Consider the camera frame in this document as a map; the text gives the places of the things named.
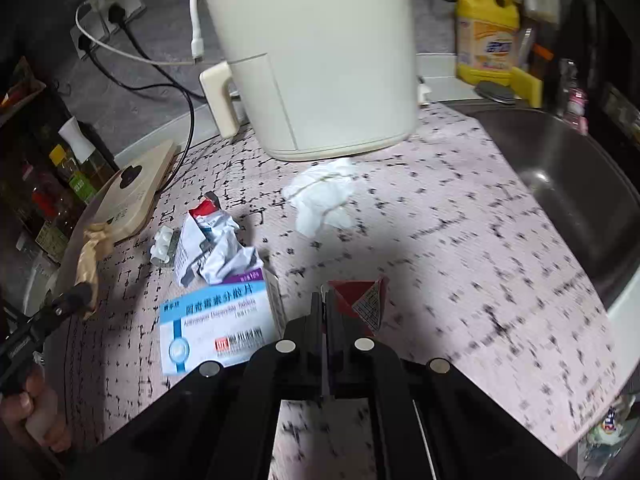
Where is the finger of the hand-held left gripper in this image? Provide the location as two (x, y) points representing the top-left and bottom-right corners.
(51, 281), (98, 323)

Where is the grey sink plug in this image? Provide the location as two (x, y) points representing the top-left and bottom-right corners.
(473, 81), (517, 106)

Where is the white top spray bottle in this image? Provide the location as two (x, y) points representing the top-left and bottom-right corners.
(57, 115), (109, 187)

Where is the cream air fryer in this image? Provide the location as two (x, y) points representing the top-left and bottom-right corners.
(189, 0), (422, 162)

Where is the grey wall socket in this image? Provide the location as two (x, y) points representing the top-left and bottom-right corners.
(69, 14), (110, 62)
(94, 0), (147, 29)

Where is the blue white medicine box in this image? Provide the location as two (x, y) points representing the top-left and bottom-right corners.
(159, 274), (287, 377)

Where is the red white wrapper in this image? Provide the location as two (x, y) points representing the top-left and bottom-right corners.
(324, 275), (391, 337)

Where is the red cap oil bottle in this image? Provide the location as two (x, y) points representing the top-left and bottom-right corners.
(27, 174), (77, 233)

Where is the yellow cap green label bottle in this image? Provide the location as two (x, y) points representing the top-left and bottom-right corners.
(48, 144), (99, 207)

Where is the yellow sponge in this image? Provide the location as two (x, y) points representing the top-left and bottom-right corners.
(510, 66), (544, 109)

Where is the person's left hand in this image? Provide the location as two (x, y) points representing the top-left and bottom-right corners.
(0, 364), (74, 457)

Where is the patterned pink tablecloth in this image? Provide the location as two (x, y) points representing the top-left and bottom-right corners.
(45, 100), (637, 480)

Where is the cream induction cooker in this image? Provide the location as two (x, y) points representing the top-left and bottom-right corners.
(82, 140), (179, 247)

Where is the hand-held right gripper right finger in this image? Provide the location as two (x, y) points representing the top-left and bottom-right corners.
(326, 291), (582, 480)

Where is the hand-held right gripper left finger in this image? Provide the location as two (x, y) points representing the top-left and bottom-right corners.
(65, 291), (327, 480)

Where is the white charging cable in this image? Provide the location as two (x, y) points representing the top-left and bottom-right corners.
(75, 0), (209, 67)

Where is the brown paper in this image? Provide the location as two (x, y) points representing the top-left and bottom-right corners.
(74, 219), (122, 319)

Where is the yellow detergent bottle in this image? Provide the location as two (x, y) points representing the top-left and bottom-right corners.
(454, 0), (522, 87)

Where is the small pink bottle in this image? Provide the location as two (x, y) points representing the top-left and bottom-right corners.
(564, 59), (592, 137)

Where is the steel sink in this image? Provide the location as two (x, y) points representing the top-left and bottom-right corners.
(452, 101), (640, 312)

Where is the crumpled silver printed wrapper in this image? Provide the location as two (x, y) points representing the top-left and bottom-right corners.
(173, 191), (264, 289)

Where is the colourful snack packet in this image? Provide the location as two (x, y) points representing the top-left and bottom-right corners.
(579, 394), (640, 480)

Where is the black dish rack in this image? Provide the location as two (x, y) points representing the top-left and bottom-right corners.
(545, 0), (640, 142)

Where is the black power cable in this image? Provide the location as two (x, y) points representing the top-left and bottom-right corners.
(106, 2), (206, 98)
(76, 35), (196, 183)

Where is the crumpled white tissue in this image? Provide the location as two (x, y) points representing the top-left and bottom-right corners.
(281, 159), (357, 237)

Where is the white pill blister pack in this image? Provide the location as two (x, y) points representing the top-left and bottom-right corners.
(151, 226), (177, 267)

